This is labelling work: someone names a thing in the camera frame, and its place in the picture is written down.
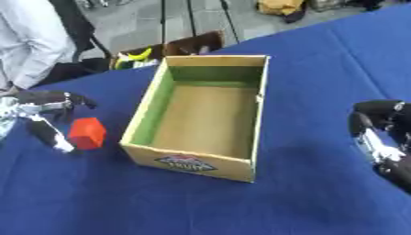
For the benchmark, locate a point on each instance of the black chair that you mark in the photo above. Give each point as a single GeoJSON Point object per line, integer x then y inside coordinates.
{"type": "Point", "coordinates": [80, 39]}

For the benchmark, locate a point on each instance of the red hexagonal block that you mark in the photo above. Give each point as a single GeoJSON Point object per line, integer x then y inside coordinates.
{"type": "Point", "coordinates": [87, 133]}

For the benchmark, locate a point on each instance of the black tripod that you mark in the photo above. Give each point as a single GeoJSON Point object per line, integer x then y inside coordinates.
{"type": "Point", "coordinates": [195, 18]}

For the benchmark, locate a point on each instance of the yellow bag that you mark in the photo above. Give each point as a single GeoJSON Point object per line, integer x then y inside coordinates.
{"type": "Point", "coordinates": [281, 8]}

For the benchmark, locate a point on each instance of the tan cardboard box green inside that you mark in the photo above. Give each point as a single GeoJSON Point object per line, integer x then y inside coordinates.
{"type": "Point", "coordinates": [206, 119]}

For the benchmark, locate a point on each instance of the person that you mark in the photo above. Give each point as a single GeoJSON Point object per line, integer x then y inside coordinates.
{"type": "Point", "coordinates": [29, 42]}

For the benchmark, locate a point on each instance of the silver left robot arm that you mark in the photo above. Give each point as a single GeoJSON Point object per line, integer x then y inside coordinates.
{"type": "Point", "coordinates": [6, 117]}

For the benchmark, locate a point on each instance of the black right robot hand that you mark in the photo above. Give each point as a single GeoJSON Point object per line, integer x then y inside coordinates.
{"type": "Point", "coordinates": [382, 117]}

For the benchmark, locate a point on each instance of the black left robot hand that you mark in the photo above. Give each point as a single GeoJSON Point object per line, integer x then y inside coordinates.
{"type": "Point", "coordinates": [45, 101]}

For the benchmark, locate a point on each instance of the brown box with toys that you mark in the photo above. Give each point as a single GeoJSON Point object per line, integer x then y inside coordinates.
{"type": "Point", "coordinates": [171, 50]}

